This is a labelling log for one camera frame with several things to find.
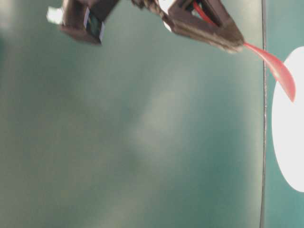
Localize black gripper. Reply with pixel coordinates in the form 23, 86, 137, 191
131, 0, 244, 53

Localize white round bowl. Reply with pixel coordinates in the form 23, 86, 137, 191
272, 46, 304, 192

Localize green table mat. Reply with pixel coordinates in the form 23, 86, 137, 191
0, 0, 264, 228

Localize red plastic spoon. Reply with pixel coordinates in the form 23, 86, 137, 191
192, 1, 296, 103

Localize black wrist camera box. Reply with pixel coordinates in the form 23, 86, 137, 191
46, 0, 118, 45

